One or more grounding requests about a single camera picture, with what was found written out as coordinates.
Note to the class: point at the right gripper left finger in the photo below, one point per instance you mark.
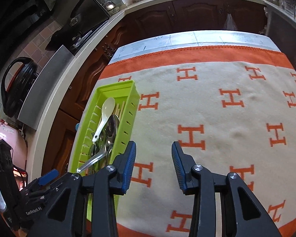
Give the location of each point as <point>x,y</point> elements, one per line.
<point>66,207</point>

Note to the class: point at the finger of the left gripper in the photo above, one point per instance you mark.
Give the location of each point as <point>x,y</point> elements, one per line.
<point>48,177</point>

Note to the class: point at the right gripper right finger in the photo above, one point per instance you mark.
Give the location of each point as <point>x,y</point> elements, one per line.
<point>241,212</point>

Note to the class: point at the large steel spoon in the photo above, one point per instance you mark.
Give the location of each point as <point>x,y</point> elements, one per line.
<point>111,128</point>

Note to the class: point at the white ceramic soup spoon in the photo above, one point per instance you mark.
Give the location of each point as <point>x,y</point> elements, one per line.
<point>106,111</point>

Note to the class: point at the orange white H-pattern cloth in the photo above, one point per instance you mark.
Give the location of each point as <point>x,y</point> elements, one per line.
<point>232,108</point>

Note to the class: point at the black round pan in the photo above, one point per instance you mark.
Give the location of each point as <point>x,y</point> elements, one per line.
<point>14,96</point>

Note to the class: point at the lime green utensil tray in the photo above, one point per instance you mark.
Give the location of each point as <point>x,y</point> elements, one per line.
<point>126,103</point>

